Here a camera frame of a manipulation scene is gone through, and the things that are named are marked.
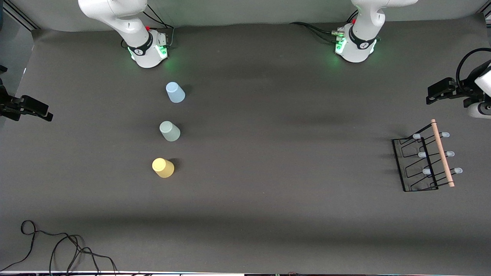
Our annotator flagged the black wire cup holder rack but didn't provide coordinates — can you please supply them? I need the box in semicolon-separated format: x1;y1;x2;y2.
392;119;463;192

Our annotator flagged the pale green plastic cup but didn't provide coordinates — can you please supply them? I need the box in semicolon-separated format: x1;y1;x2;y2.
159;121;181;142

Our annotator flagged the yellow plastic cup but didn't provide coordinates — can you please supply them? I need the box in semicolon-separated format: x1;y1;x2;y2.
152;158;175;178

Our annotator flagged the light blue plastic cup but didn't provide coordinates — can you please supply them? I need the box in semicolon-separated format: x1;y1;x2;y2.
165;82;186;103

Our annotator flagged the dark grey table mat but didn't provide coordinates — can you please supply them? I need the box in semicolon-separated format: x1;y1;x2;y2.
0;13;491;274

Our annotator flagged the black loose looped cable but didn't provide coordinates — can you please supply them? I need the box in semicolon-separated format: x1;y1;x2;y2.
0;220;83;273

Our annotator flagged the black loose tangled cable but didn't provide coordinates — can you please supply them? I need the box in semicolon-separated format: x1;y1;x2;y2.
49;234;117;276

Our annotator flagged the black right arm base cable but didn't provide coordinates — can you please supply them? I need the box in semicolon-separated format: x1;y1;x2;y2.
122;4;175;50

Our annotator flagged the black arm base cable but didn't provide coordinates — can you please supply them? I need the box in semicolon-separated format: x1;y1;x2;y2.
290;21;346;43
122;4;175;50

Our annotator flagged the black left arm base cable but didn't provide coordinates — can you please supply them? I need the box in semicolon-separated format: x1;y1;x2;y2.
290;21;346;43

